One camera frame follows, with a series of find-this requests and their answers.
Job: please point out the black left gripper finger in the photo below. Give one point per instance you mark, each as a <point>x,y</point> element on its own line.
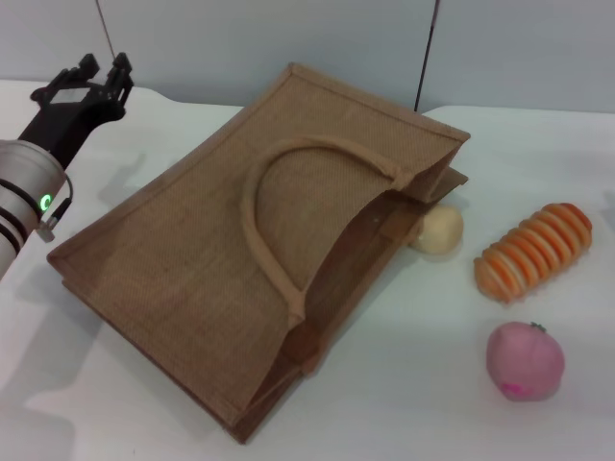
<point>90,66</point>
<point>121,72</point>

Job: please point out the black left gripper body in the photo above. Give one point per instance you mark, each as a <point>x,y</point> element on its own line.
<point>67,115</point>

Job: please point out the brown jute handbag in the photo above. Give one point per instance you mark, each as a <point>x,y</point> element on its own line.
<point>192,249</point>

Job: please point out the beige round bun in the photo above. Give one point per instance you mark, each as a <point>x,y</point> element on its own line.
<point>444,233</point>

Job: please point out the orange striped bread roll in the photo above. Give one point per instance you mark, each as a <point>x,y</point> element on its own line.
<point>533,252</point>

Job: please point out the pink toy peach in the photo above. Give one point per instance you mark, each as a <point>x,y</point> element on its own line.
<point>523,362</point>

